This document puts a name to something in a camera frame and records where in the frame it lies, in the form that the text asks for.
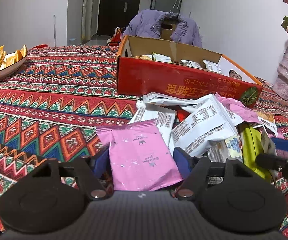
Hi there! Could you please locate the red shopping bag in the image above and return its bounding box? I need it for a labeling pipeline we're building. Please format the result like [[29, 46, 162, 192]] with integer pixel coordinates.
[[107, 27, 125, 47]]

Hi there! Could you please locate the white interior door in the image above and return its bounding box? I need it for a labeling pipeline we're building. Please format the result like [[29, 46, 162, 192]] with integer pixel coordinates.
[[83, 0, 94, 41]]

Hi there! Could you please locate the blue white snack packet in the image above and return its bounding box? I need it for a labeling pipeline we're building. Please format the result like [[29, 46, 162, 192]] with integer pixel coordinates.
[[210, 134, 243, 163]]

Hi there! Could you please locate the small orange print snack packet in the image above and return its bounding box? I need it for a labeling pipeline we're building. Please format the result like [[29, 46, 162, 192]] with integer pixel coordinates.
[[257, 112, 278, 137]]

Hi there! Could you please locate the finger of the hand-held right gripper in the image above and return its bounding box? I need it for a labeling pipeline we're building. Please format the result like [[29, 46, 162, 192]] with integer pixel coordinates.
[[256, 154, 288, 193], [271, 136, 288, 153]]

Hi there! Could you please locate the grey foil snack packet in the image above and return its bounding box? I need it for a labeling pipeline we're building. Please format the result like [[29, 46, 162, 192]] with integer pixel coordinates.
[[261, 129, 277, 157]]

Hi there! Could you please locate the brown cardboard box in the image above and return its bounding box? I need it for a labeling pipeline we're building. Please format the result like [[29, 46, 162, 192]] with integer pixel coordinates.
[[160, 19, 180, 41]]

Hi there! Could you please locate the dark entrance door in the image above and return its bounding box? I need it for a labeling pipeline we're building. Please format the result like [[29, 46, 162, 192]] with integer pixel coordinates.
[[97, 0, 144, 37]]

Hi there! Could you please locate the red cardboard box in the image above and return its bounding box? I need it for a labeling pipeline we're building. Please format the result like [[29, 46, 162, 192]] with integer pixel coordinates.
[[116, 35, 263, 108]]

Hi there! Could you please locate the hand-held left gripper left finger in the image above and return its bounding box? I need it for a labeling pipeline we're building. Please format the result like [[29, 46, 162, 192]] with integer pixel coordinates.
[[32, 147, 113, 201]]

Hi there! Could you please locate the white plate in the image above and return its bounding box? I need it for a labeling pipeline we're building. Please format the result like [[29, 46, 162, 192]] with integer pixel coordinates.
[[0, 52, 28, 81]]

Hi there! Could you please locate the plain pink snack packet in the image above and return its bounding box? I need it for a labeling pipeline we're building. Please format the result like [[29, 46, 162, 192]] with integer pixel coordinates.
[[96, 119, 183, 192]]

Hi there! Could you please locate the patterned red tablecloth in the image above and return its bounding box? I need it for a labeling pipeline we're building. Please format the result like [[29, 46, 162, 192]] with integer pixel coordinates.
[[0, 44, 288, 233]]

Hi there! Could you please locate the purple jacket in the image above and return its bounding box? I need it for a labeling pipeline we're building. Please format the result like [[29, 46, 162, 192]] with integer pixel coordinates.
[[122, 9, 203, 48]]

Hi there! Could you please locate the pink textured vase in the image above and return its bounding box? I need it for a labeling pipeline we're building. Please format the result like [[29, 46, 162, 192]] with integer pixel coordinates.
[[272, 46, 288, 100]]

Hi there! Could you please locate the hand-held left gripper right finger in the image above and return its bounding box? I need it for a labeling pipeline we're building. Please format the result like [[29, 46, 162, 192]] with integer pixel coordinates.
[[174, 147, 256, 198]]

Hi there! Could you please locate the green snack packet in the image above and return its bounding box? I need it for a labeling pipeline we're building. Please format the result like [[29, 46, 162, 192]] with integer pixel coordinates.
[[241, 126, 273, 182]]

